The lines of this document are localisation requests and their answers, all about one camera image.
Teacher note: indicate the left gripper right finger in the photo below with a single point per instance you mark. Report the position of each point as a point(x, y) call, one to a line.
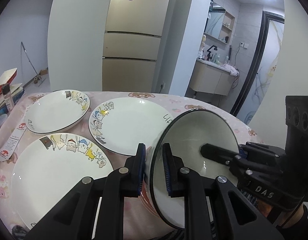
point(213, 208)

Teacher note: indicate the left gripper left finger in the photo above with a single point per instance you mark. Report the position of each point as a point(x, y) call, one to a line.
point(94, 208)

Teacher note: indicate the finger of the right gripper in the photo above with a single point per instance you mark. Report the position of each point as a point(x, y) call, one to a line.
point(261, 149)
point(217, 154)

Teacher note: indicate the white ribbed black-rim bowl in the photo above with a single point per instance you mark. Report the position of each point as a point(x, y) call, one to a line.
point(186, 134)

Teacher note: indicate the Life cartoon plate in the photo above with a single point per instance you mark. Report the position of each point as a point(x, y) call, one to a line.
point(120, 124)

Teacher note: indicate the pink rabbit strawberry bowl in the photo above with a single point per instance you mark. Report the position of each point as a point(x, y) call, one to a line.
point(145, 197)

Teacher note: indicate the person's right hand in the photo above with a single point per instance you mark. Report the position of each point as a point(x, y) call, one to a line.
point(284, 219)

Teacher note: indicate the bathroom vanity cabinet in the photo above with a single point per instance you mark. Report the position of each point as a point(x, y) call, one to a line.
point(211, 78)

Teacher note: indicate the pink towel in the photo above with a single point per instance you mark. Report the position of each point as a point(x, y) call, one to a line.
point(233, 71)

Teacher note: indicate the black faucet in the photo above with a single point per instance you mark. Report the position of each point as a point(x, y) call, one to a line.
point(209, 52)

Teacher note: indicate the pink cartoon tablecloth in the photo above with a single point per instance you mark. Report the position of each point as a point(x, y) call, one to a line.
point(139, 221)

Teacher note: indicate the paper leaflet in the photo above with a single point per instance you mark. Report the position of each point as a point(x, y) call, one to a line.
point(9, 147)

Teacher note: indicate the bathroom mirror shelf cabinet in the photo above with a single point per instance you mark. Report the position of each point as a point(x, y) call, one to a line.
point(220, 23)

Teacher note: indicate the mop with metal pole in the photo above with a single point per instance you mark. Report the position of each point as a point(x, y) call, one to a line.
point(38, 76)

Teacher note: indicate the clear bottle black cap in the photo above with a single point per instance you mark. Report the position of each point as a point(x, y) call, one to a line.
point(7, 97)

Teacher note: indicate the red white open box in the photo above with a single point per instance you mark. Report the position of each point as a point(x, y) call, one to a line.
point(7, 77)

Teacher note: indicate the gold three-door refrigerator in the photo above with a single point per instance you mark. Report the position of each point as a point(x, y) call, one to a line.
point(131, 43)

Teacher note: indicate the black door frame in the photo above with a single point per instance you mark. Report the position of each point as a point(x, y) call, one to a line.
point(253, 70)

